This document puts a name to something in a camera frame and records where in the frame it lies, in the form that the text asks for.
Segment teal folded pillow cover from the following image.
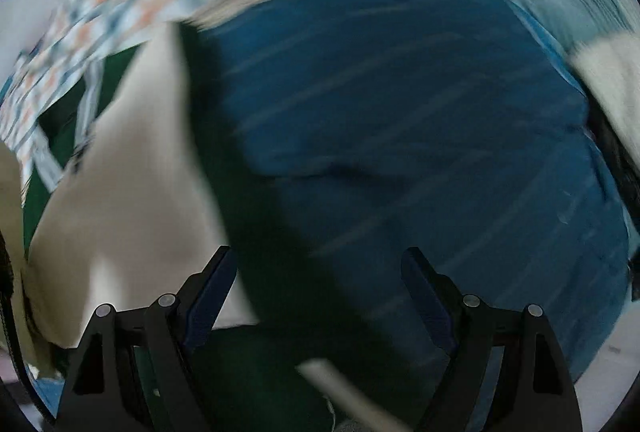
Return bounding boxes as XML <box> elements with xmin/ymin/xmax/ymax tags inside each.
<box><xmin>510</xmin><ymin>0</ymin><xmax>632</xmax><ymax>53</ymax></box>

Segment blue striped bed sheet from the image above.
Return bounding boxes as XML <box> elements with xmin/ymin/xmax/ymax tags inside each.
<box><xmin>180</xmin><ymin>0</ymin><xmax>629</xmax><ymax>378</ymax></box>

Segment green varsity jacket cream sleeves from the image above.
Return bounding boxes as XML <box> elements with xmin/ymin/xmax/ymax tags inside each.
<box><xmin>12</xmin><ymin>23</ymin><xmax>425</xmax><ymax>431</ymax></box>

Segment white fluffy folded towel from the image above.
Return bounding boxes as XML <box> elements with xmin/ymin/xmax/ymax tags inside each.
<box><xmin>570</xmin><ymin>32</ymin><xmax>640</xmax><ymax>166</ymax></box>

